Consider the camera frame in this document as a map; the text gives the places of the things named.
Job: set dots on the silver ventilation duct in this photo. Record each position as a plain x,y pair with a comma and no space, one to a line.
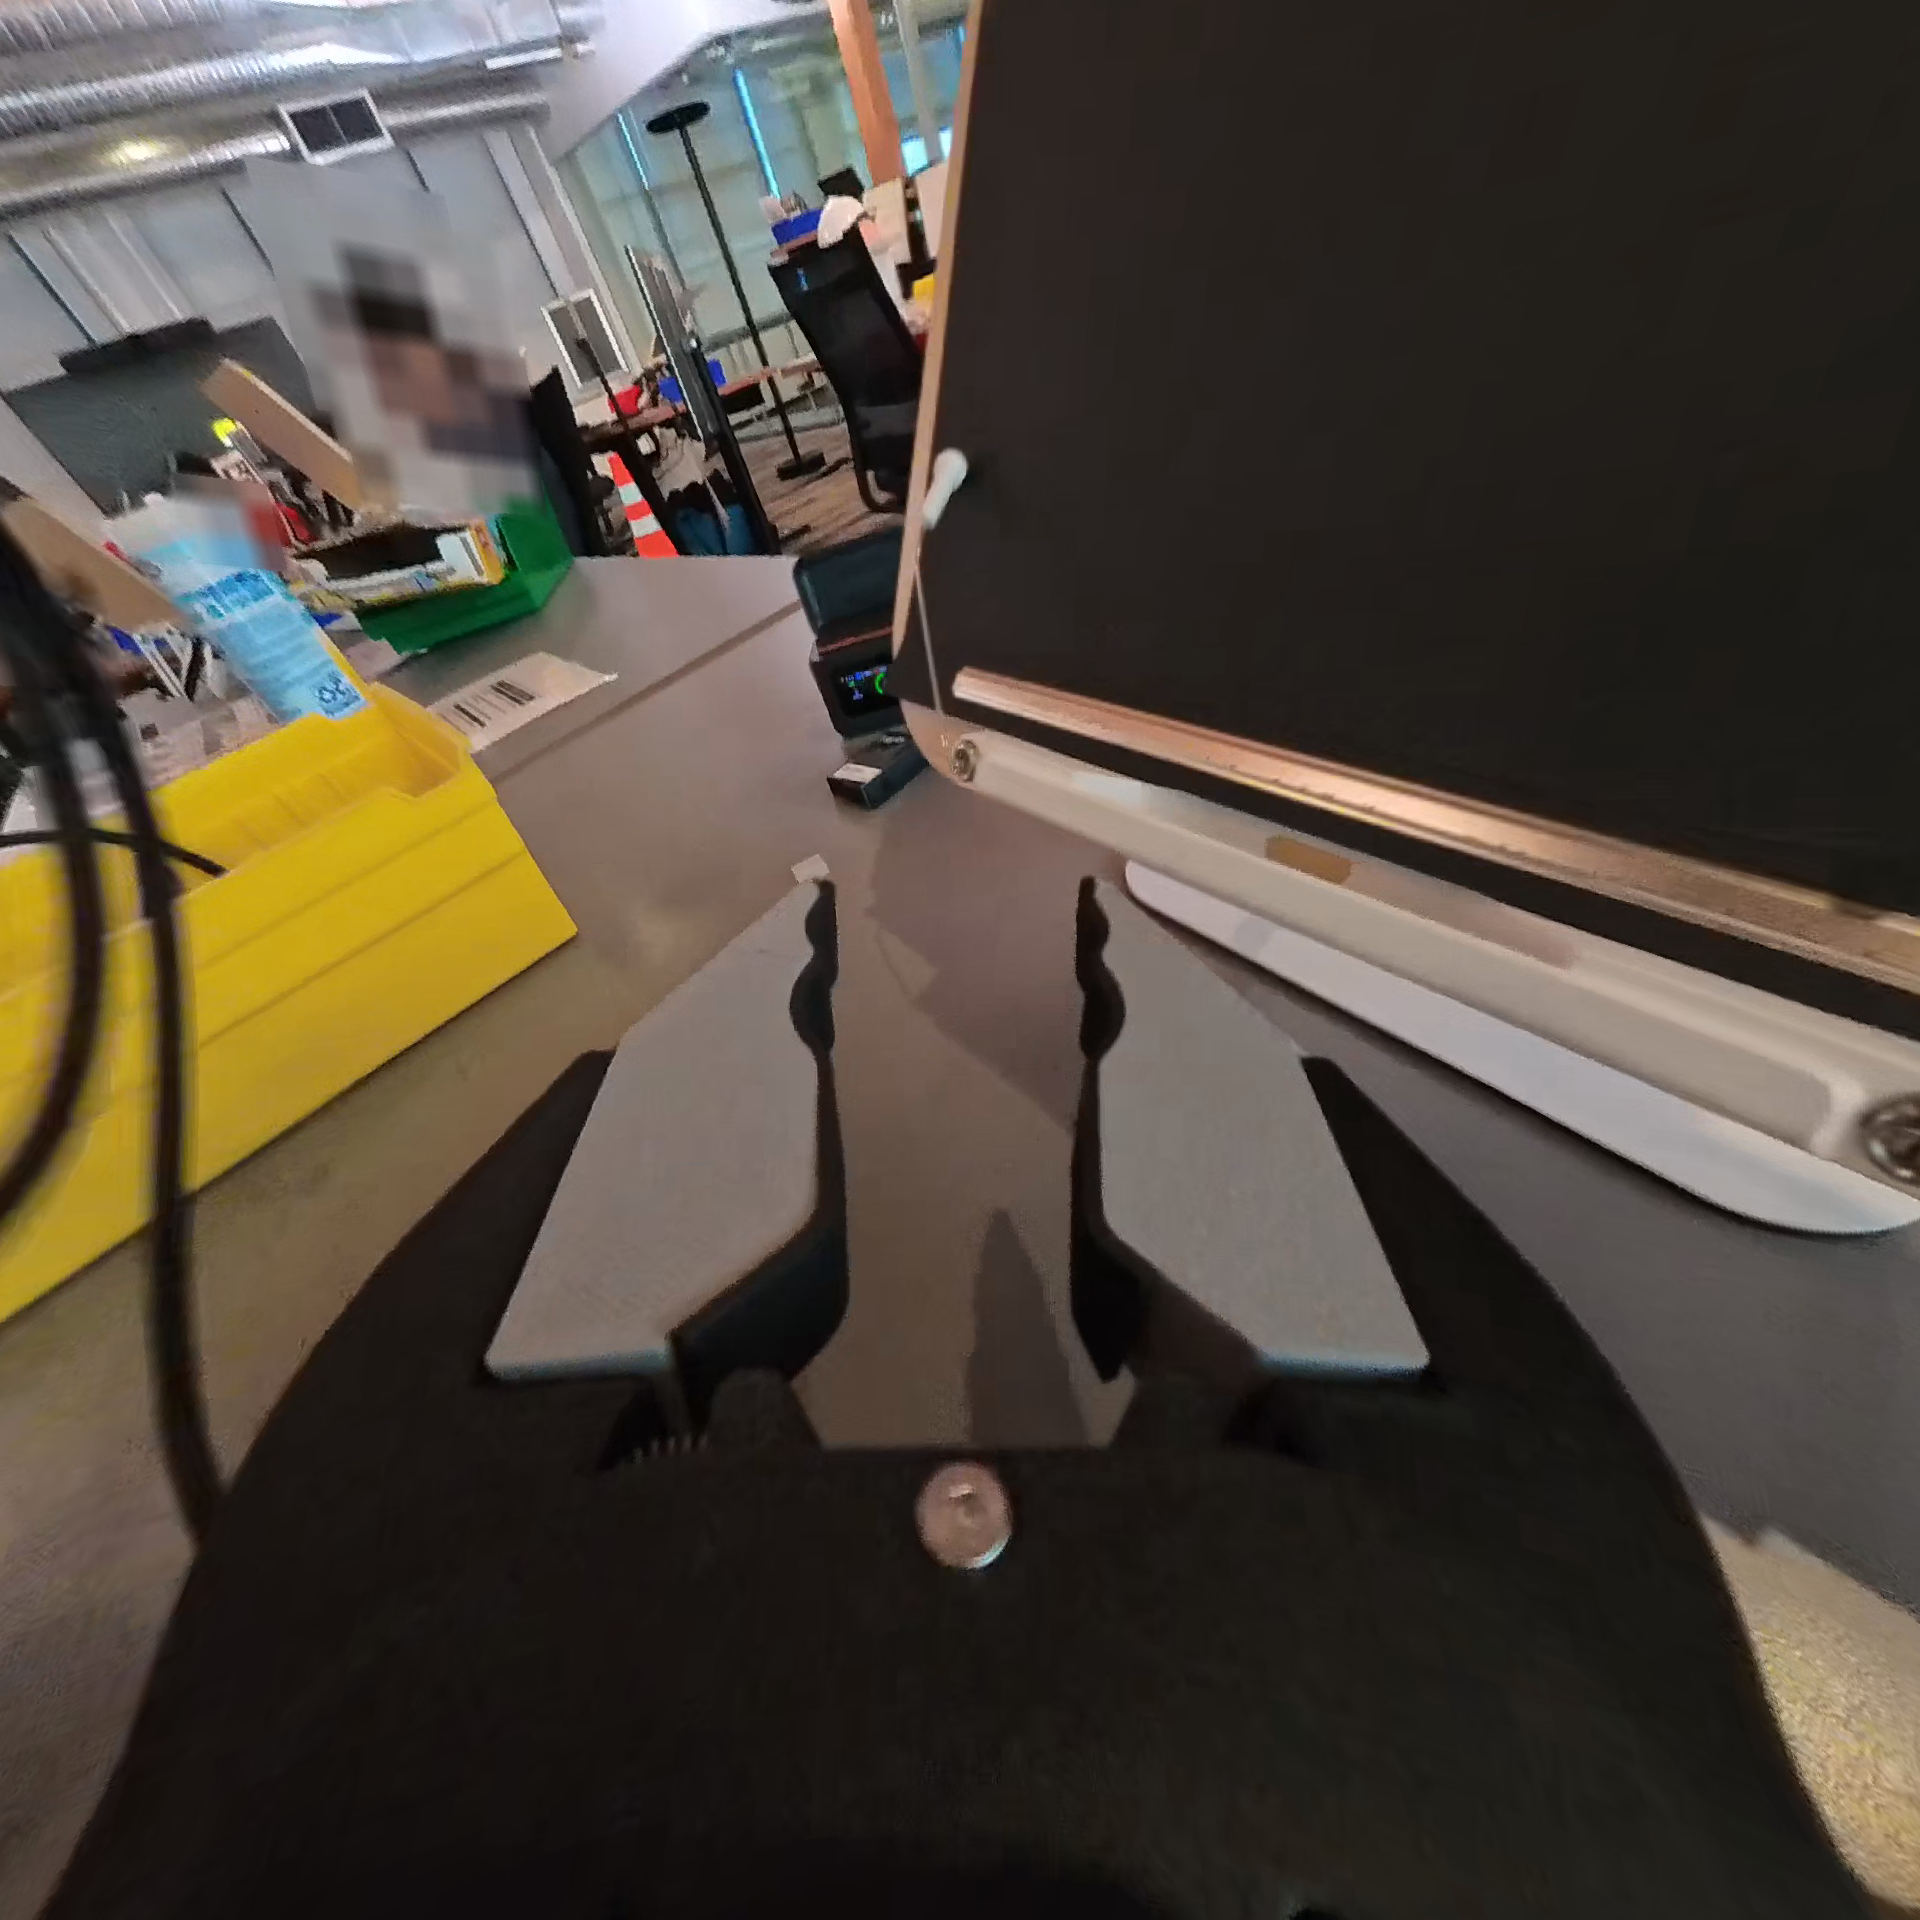
224,101

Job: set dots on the black floor lamp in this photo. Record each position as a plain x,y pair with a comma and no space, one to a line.
724,296

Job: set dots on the black office chair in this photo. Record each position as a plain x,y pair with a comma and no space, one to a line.
847,357

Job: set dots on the black charger with screen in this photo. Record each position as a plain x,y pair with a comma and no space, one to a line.
856,631

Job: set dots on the black board on white stand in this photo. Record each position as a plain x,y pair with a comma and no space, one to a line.
1423,371

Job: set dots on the green plastic bin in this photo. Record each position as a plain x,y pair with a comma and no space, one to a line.
495,601

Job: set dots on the orange traffic cone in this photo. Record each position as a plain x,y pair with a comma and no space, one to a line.
635,513

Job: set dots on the blue white wipes canister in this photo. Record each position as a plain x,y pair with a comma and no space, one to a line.
268,645

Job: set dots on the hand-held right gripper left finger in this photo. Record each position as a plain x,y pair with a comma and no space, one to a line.
691,1186

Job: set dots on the black battery pack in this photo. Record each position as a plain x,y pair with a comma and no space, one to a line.
879,786

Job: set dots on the yellow plastic bin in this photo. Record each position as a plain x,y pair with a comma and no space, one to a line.
340,903

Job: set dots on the black wall screen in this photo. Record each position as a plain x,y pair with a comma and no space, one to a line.
116,418

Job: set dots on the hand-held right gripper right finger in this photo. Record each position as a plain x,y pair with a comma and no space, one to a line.
1229,1186

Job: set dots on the white barcode label sheet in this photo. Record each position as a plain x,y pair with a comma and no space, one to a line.
514,701

